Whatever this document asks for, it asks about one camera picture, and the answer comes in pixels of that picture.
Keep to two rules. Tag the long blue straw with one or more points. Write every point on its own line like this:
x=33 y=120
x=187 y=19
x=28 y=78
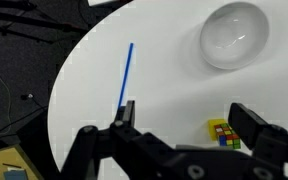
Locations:
x=125 y=75

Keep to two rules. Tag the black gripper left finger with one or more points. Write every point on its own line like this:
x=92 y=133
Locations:
x=125 y=115

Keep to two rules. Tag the wooden side table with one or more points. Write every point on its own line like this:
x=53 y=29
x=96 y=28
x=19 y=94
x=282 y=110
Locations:
x=14 y=158

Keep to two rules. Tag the white ceramic bowl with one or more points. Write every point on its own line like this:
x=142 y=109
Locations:
x=234 y=35

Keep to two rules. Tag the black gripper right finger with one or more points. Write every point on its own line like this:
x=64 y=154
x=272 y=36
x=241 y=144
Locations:
x=246 y=123

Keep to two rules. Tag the multicoloured Rubik's cube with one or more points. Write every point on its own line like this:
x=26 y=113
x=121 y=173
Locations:
x=226 y=136

